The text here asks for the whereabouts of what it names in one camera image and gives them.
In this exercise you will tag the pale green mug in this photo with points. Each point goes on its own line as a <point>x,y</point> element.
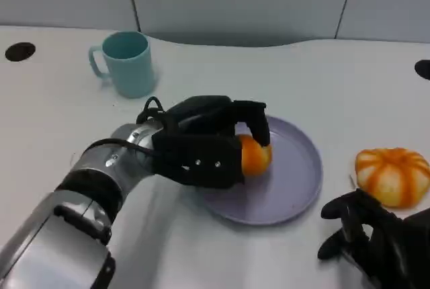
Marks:
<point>131,70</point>

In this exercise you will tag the orange white toy bread roll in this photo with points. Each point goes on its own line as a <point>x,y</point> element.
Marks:
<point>257,161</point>
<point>389,174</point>

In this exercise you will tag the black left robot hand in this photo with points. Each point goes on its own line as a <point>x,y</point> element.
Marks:
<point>198,154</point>

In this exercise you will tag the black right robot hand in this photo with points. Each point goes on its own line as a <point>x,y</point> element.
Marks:
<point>373,235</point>

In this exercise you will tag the lilac plate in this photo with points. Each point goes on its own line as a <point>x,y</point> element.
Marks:
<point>289,185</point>

